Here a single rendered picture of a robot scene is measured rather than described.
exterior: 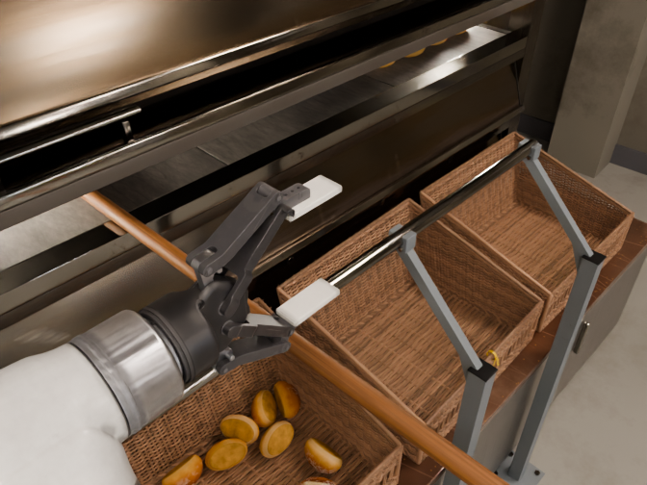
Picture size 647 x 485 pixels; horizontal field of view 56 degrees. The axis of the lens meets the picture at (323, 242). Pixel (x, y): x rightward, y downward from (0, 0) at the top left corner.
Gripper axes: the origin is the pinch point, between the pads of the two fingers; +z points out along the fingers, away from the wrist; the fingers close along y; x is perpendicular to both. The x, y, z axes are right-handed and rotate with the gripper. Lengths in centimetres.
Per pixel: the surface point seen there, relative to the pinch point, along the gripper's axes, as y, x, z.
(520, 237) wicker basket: 89, -31, 131
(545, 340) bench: 90, -2, 94
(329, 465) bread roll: 84, -17, 20
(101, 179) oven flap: 8.1, -40.4, -4.0
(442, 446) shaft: 27.7, 14.8, 5.9
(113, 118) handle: 2.2, -45.0, 2.1
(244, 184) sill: 32, -55, 33
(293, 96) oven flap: 8, -40, 34
